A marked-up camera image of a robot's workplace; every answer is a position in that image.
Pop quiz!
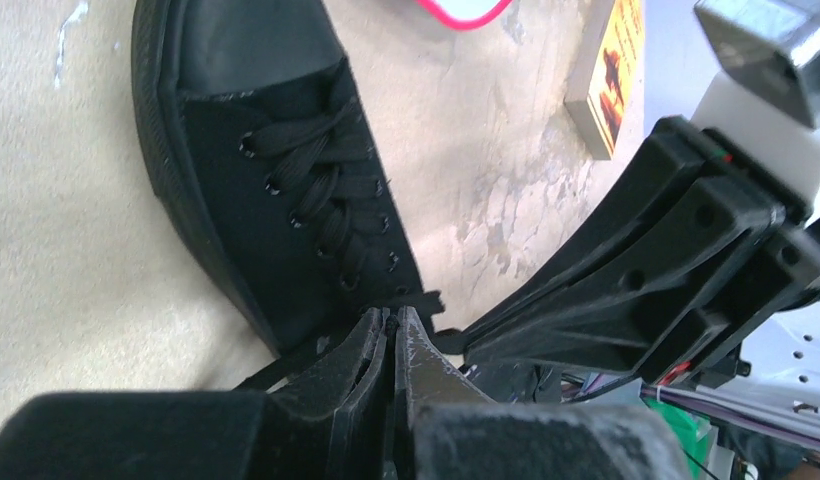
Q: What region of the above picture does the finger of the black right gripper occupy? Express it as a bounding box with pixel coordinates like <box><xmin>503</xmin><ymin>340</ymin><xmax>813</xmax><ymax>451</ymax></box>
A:
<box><xmin>459</xmin><ymin>116</ymin><xmax>811</xmax><ymax>382</ymax></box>

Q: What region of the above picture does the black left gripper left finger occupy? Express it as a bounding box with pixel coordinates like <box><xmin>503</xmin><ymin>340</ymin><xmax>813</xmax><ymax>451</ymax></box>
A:
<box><xmin>0</xmin><ymin>309</ymin><xmax>389</xmax><ymax>479</ymax></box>

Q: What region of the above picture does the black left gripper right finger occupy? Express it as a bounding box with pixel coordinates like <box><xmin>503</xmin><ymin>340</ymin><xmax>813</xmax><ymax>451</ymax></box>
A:
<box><xmin>393</xmin><ymin>307</ymin><xmax>690</xmax><ymax>479</ymax></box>

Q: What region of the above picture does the black shoe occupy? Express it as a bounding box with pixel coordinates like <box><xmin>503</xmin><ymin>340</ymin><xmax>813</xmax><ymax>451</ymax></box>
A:
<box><xmin>131</xmin><ymin>1</ymin><xmax>426</xmax><ymax>353</ymax></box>

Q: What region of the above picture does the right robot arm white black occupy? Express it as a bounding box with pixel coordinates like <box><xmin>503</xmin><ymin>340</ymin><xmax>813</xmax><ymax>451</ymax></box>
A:
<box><xmin>441</xmin><ymin>116</ymin><xmax>820</xmax><ymax>451</ymax></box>

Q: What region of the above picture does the pink framed whiteboard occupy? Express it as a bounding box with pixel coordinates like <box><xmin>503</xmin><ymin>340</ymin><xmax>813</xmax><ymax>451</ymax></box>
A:
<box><xmin>417</xmin><ymin>0</ymin><xmax>512</xmax><ymax>31</ymax></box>

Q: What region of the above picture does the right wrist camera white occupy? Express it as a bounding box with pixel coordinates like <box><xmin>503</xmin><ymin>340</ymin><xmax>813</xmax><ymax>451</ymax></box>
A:
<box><xmin>692</xmin><ymin>1</ymin><xmax>820</xmax><ymax>216</ymax></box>

